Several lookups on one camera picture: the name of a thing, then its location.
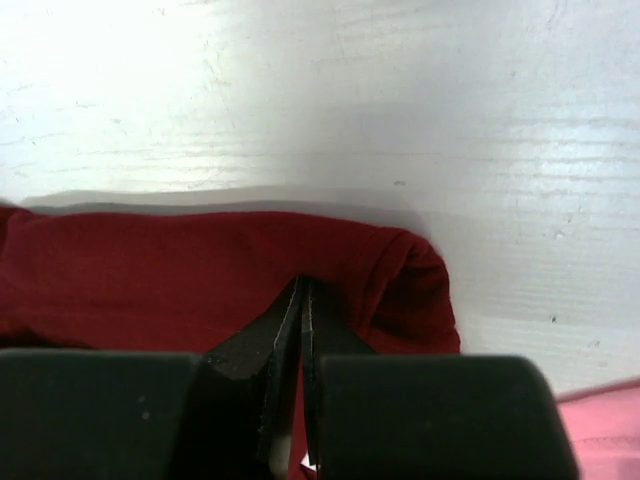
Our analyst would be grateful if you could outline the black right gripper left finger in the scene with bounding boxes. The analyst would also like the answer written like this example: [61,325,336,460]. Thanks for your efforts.
[204,278,303,463]

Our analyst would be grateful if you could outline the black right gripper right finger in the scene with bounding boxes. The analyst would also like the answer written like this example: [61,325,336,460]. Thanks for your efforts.
[301,279,374,465]

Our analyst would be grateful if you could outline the dark red t shirt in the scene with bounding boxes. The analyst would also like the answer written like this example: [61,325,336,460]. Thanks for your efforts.
[1,207,460,479]

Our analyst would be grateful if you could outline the pink t shirt in basket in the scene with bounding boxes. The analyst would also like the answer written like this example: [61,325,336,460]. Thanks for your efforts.
[557,379,640,480]

